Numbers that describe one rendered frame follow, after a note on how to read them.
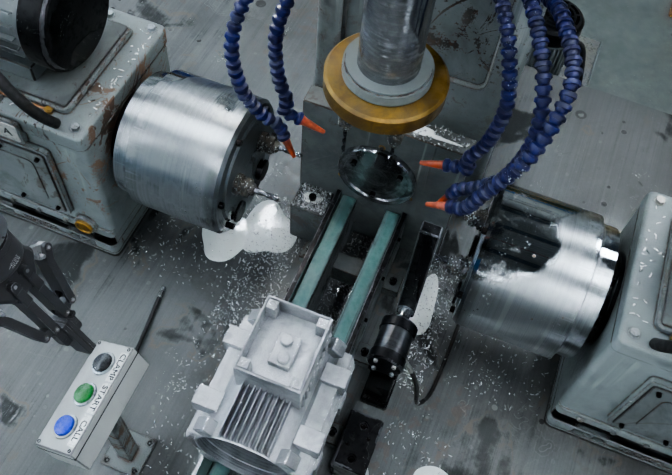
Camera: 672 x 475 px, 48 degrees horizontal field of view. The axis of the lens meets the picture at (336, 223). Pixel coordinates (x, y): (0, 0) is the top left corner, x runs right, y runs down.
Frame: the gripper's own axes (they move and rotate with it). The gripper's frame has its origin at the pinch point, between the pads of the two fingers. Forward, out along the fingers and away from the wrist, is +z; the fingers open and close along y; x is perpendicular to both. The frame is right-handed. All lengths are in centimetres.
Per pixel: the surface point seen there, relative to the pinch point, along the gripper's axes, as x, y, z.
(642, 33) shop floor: -36, 237, 139
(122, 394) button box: -3.5, -2.6, 11.0
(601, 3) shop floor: -18, 247, 131
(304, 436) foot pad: -29.0, 1.2, 19.3
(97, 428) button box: -3.5, -8.4, 10.0
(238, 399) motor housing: -19.8, 2.1, 14.1
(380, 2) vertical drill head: -38, 42, -22
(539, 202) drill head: -51, 47, 20
